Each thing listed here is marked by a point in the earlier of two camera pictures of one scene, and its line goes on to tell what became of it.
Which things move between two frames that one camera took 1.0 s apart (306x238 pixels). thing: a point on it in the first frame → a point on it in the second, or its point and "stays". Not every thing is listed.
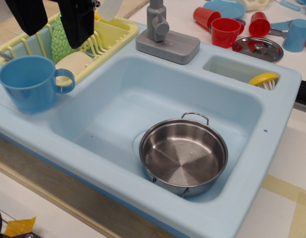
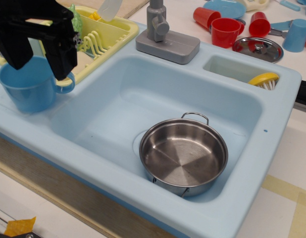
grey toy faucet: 156,41 stays
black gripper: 78,18 → 11,39
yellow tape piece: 17,227 stays
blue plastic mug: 32,83 stays
